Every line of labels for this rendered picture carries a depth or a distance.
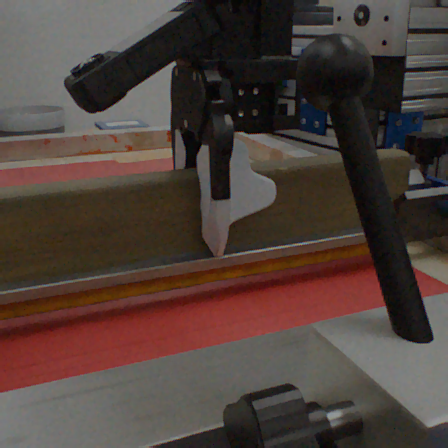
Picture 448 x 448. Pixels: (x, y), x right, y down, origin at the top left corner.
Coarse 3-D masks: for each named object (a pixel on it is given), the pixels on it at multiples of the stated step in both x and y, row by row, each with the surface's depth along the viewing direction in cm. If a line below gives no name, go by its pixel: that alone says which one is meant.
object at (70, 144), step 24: (0, 144) 92; (24, 144) 93; (48, 144) 95; (72, 144) 96; (96, 144) 98; (120, 144) 100; (144, 144) 101; (168, 144) 103; (264, 144) 90; (288, 144) 89; (432, 240) 58
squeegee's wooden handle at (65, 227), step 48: (0, 192) 39; (48, 192) 40; (96, 192) 41; (144, 192) 42; (192, 192) 44; (288, 192) 47; (336, 192) 49; (0, 240) 39; (48, 240) 41; (96, 240) 42; (144, 240) 44; (192, 240) 45; (240, 240) 47
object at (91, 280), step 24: (288, 240) 48; (312, 240) 48; (336, 240) 49; (360, 240) 50; (144, 264) 44; (168, 264) 44; (192, 264) 44; (216, 264) 45; (0, 288) 40; (24, 288) 40; (48, 288) 40; (72, 288) 41; (96, 288) 42
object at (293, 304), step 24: (96, 168) 89; (120, 168) 89; (144, 168) 89; (168, 168) 89; (312, 264) 53; (336, 264) 54; (360, 264) 54; (216, 288) 49; (240, 288) 49; (264, 288) 49; (288, 288) 49; (312, 288) 49; (336, 288) 49; (360, 288) 49; (432, 288) 49; (240, 312) 45; (264, 312) 45; (288, 312) 45; (312, 312) 45; (336, 312) 45
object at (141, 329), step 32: (192, 288) 49; (32, 320) 43; (64, 320) 43; (96, 320) 43; (128, 320) 43; (160, 320) 43; (192, 320) 43; (224, 320) 43; (0, 352) 39; (32, 352) 39; (64, 352) 39; (96, 352) 39; (128, 352) 39; (160, 352) 39; (0, 384) 36; (32, 384) 36
